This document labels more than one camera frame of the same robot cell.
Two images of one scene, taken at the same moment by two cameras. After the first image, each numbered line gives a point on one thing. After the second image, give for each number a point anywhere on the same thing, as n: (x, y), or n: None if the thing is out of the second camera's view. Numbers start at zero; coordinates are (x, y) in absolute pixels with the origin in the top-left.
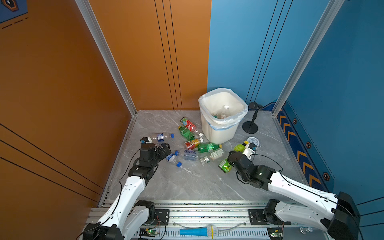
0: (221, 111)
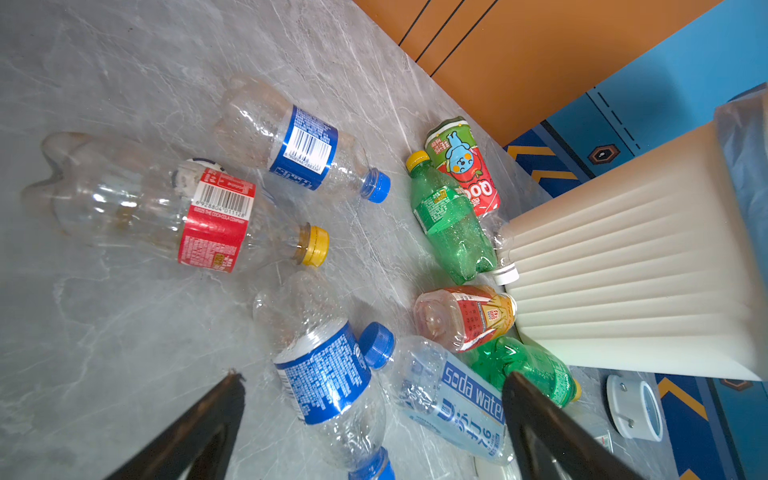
0: (655, 262)
